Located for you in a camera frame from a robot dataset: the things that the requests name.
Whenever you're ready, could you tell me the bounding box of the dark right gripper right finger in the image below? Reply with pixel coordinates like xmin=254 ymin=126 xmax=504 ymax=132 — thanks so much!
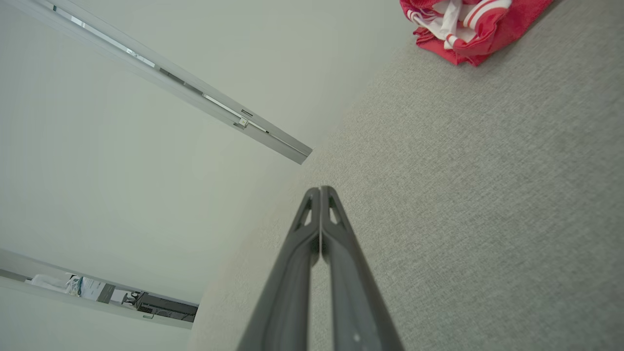
xmin=321 ymin=186 xmax=405 ymax=351

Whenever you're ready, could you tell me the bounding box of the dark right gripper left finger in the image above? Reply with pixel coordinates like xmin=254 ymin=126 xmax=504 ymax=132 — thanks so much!
xmin=237 ymin=187 xmax=322 ymax=351

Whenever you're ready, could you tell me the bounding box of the red and white jersey shirt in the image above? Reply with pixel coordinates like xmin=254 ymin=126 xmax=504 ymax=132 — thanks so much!
xmin=400 ymin=0 xmax=555 ymax=67

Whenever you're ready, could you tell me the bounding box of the black machine behind window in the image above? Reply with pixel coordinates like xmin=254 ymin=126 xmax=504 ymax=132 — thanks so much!
xmin=136 ymin=292 xmax=199 ymax=323

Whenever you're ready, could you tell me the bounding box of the grey fabric sofa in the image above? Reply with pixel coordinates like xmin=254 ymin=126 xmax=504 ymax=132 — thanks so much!
xmin=188 ymin=0 xmax=624 ymax=351

